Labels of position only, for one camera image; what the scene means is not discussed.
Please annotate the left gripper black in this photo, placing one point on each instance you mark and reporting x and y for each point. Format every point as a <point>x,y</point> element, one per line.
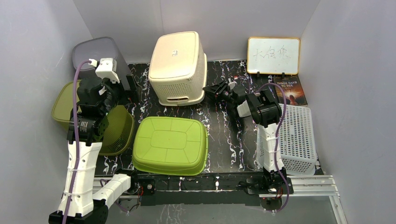
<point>134,96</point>

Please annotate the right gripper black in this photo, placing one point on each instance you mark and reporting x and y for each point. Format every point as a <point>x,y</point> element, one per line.
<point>213,90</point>

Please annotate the olive green slatted bin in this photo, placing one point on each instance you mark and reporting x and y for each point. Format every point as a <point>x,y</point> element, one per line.
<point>118,134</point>

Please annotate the cream perforated storage basket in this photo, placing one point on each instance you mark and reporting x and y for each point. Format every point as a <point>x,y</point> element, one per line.
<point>178,69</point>

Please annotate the grey slatted bin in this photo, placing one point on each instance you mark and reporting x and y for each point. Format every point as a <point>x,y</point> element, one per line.
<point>102,47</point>

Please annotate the lime green plastic basin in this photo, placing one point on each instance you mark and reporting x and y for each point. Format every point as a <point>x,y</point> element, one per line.
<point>170,146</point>

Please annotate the pale green colander basket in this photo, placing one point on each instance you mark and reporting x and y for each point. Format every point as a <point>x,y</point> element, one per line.
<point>296,147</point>

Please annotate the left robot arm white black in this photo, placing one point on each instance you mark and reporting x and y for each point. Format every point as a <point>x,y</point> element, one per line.
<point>98,120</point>

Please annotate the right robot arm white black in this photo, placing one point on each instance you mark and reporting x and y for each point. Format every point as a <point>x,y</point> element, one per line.
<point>268,116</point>

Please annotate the dark book three days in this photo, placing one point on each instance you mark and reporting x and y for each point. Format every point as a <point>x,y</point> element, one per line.
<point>292,89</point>

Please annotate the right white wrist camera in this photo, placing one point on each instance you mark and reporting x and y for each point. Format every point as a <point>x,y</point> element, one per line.
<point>231,83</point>

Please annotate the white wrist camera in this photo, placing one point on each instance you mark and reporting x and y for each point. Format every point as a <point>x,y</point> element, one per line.
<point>105,68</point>
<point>231,83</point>

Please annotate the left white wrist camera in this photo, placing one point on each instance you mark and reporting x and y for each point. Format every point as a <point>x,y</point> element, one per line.
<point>105,68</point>

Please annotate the small whiteboard orange frame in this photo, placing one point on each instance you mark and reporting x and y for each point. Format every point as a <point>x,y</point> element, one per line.
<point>274,56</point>

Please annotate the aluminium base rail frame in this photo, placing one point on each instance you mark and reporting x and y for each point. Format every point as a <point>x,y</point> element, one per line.
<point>212,188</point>

